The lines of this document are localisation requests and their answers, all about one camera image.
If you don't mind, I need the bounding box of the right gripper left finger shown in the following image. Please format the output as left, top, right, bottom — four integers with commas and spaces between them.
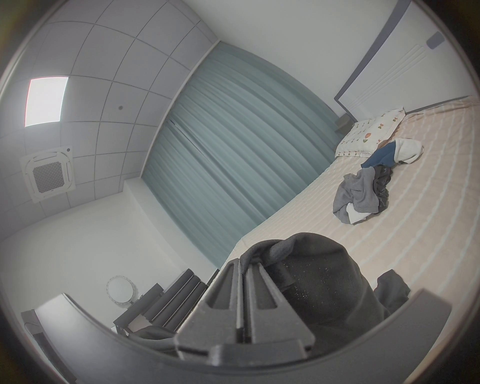
174, 258, 244, 355

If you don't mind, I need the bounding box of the small white garment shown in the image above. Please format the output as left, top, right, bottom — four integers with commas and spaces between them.
346, 202, 370, 225

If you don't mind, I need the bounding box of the ceiling light panel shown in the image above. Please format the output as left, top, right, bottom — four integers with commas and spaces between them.
24, 76, 70, 128

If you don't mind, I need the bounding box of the grey garment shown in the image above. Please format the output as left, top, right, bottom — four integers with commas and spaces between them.
333, 167, 379, 225

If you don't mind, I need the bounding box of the round white mirror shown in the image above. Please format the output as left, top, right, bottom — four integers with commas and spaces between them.
106, 275, 136, 306

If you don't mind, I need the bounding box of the ceiling air conditioner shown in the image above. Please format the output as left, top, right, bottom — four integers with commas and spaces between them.
19, 145, 77, 204

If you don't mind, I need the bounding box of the dark blue garment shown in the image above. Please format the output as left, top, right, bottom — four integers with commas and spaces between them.
361, 142, 399, 169

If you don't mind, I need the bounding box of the large white garment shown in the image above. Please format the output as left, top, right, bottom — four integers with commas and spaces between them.
394, 138, 425, 165

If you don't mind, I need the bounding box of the grey bedside table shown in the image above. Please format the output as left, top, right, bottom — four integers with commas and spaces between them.
335, 114, 357, 136

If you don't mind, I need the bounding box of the bed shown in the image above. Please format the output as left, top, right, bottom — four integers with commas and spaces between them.
225, 0, 480, 327

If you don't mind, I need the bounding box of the blue-green curtain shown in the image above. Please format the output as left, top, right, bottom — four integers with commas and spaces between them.
140, 40, 351, 269

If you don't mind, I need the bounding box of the black T-shirt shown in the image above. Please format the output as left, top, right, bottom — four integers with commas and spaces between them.
127, 232, 412, 344

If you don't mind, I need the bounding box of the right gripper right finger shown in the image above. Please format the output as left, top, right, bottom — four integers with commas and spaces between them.
244, 263, 315, 344

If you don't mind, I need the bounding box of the white printed pillow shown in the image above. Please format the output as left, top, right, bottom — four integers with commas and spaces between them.
334, 107, 406, 158

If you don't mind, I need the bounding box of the black shiny garment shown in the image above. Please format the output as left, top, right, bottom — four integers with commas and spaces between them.
373, 165, 394, 214

